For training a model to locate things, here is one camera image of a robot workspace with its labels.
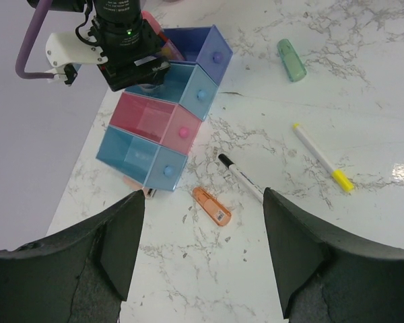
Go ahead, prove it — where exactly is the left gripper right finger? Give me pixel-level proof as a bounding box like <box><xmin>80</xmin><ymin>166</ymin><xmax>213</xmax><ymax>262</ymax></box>
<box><xmin>263</xmin><ymin>188</ymin><xmax>404</xmax><ymax>322</ymax></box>

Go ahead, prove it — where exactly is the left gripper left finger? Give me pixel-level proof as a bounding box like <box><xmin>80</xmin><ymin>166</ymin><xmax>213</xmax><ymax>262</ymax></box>
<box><xmin>0</xmin><ymin>190</ymin><xmax>145</xmax><ymax>322</ymax></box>

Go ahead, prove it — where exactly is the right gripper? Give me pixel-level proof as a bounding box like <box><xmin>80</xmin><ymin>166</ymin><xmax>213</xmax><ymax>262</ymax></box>
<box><xmin>75</xmin><ymin>1</ymin><xmax>170</xmax><ymax>92</ymax></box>

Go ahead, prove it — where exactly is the light blue drawer box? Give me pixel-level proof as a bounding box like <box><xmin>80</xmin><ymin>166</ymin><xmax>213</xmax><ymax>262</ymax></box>
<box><xmin>125</xmin><ymin>63</ymin><xmax>218</xmax><ymax>121</ymax></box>

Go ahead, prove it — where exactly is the purple drawer box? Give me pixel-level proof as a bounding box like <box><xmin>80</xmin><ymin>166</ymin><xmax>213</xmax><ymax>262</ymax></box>
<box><xmin>164</xmin><ymin>25</ymin><xmax>233</xmax><ymax>85</ymax></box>

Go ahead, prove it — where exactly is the pink drawer box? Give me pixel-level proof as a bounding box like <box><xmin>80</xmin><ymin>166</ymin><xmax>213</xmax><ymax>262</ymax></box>
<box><xmin>110</xmin><ymin>92</ymin><xmax>201</xmax><ymax>155</ymax></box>

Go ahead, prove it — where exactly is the orange correction tape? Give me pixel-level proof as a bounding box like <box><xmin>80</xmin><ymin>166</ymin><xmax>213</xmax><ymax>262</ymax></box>
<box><xmin>192</xmin><ymin>186</ymin><xmax>232</xmax><ymax>227</ymax></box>

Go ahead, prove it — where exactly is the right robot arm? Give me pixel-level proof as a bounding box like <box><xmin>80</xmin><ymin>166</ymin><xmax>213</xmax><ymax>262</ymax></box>
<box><xmin>15</xmin><ymin>1</ymin><xmax>170</xmax><ymax>92</ymax></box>

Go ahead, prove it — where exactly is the yellow marker pen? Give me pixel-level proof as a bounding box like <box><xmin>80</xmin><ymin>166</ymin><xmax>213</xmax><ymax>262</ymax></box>
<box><xmin>292</xmin><ymin>123</ymin><xmax>354</xmax><ymax>192</ymax></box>

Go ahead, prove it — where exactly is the black marker pen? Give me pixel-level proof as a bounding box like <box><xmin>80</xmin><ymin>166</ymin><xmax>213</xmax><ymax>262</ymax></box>
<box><xmin>217</xmin><ymin>153</ymin><xmax>263</xmax><ymax>203</ymax></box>

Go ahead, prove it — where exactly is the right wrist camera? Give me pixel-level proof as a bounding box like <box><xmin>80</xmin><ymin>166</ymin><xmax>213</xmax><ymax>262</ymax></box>
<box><xmin>45</xmin><ymin>31</ymin><xmax>108</xmax><ymax>84</ymax></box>

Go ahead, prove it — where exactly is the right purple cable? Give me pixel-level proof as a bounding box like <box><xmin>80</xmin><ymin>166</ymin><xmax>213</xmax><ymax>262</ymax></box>
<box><xmin>15</xmin><ymin>0</ymin><xmax>55</xmax><ymax>81</ymax></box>

